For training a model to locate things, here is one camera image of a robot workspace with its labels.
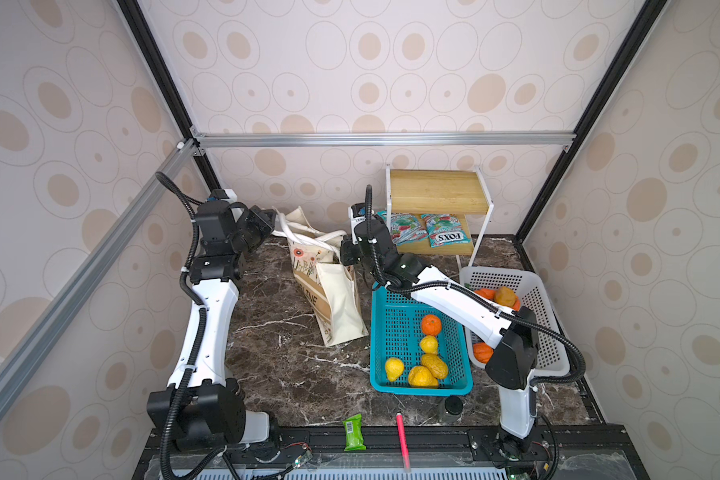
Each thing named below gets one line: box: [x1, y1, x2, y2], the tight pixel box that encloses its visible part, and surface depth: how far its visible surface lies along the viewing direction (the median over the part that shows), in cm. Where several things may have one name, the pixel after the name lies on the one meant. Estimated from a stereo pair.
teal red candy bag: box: [391, 214, 430, 245], surface depth 99 cm
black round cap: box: [445, 396, 463, 415], surface depth 73 cm
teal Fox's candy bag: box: [420, 213, 472, 248], surface depth 99 cm
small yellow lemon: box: [419, 335, 439, 354], surface depth 88 cm
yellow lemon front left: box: [385, 357, 405, 382], surface depth 84 cm
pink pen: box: [395, 413, 411, 472], surface depth 76 cm
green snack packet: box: [342, 413, 367, 451], surface depth 76 cm
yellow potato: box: [495, 286, 517, 307], surface depth 96 cm
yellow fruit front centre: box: [408, 366, 439, 388], surface depth 82 cm
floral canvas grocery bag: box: [272, 206, 370, 347], surface depth 83 cm
